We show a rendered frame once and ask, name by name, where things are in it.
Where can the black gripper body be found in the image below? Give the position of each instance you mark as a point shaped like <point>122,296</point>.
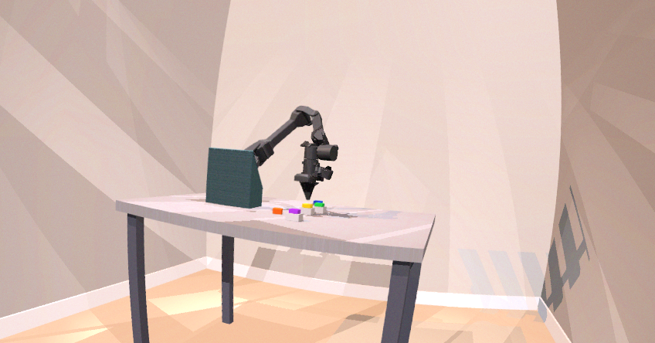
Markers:
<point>308,172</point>

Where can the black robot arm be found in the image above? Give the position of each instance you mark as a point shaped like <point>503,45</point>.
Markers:
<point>319,149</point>

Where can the purple button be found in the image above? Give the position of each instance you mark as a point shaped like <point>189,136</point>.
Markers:
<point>294,215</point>

